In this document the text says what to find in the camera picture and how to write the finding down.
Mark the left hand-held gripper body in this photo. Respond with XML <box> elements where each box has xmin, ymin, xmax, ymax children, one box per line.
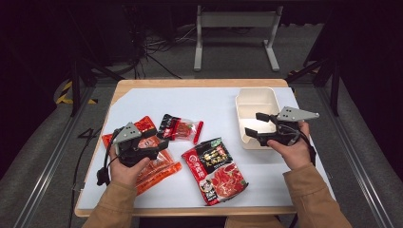
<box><xmin>110</xmin><ymin>122</ymin><xmax>161</xmax><ymax>168</ymax></box>

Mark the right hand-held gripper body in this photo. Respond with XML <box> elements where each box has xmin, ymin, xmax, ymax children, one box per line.
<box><xmin>259</xmin><ymin>105</ymin><xmax>320</xmax><ymax>147</ymax></box>

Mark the orange sauce packet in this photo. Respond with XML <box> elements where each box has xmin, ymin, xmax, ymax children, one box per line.
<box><xmin>101</xmin><ymin>115</ymin><xmax>183</xmax><ymax>196</ymax></box>

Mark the person's right hand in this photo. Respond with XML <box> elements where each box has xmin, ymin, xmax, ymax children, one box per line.
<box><xmin>266</xmin><ymin>122</ymin><xmax>314</xmax><ymax>171</ymax></box>

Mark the person's left hand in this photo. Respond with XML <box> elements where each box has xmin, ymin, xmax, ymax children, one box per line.
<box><xmin>108</xmin><ymin>145</ymin><xmax>152</xmax><ymax>188</ymax></box>

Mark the cream plastic container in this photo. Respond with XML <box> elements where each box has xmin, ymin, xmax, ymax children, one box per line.
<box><xmin>234</xmin><ymin>86</ymin><xmax>281</xmax><ymax>151</ymax></box>

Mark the small clear red packet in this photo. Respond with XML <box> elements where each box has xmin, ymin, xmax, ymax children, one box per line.
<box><xmin>156</xmin><ymin>113</ymin><xmax>205</xmax><ymax>145</ymax></box>

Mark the black tripod stand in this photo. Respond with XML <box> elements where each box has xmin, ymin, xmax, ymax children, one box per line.
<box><xmin>285</xmin><ymin>57</ymin><xmax>342</xmax><ymax>117</ymax></box>
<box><xmin>67</xmin><ymin>56</ymin><xmax>125</xmax><ymax>117</ymax></box>

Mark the black and red packet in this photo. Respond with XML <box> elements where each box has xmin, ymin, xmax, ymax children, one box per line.
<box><xmin>181</xmin><ymin>136</ymin><xmax>249</xmax><ymax>207</ymax></box>

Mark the white table mat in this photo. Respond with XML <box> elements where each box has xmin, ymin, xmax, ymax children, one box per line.
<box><xmin>77</xmin><ymin>86</ymin><xmax>336</xmax><ymax>211</ymax></box>

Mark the wooden table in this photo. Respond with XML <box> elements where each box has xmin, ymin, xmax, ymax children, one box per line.
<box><xmin>73</xmin><ymin>78</ymin><xmax>337</xmax><ymax>219</ymax></box>

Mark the yellow and black tape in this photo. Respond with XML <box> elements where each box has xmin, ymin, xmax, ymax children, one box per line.
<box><xmin>55</xmin><ymin>81</ymin><xmax>98</xmax><ymax>105</ymax></box>

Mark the grey metal stand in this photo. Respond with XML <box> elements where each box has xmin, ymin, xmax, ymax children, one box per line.
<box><xmin>193</xmin><ymin>5</ymin><xmax>284</xmax><ymax>73</ymax></box>

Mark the right hand-held gripper cable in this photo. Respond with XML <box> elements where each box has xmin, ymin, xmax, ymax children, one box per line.
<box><xmin>297</xmin><ymin>128</ymin><xmax>317</xmax><ymax>167</ymax></box>

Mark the hand-held gripper cable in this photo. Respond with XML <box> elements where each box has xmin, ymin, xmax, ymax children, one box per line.
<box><xmin>297</xmin><ymin>128</ymin><xmax>317</xmax><ymax>167</ymax></box>
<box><xmin>67</xmin><ymin>138</ymin><xmax>116</xmax><ymax>228</ymax></box>

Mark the left hand-held gripper cable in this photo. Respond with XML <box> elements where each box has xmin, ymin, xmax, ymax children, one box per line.
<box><xmin>67</xmin><ymin>138</ymin><xmax>116</xmax><ymax>228</ymax></box>

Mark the aluminium floor rail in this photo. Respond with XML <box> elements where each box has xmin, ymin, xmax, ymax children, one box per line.
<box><xmin>317</xmin><ymin>85</ymin><xmax>395</xmax><ymax>228</ymax></box>
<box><xmin>11</xmin><ymin>85</ymin><xmax>97</xmax><ymax>228</ymax></box>

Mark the bundle of black cables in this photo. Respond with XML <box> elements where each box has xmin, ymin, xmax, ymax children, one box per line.
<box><xmin>125</xmin><ymin>6</ymin><xmax>198</xmax><ymax>80</ymax></box>

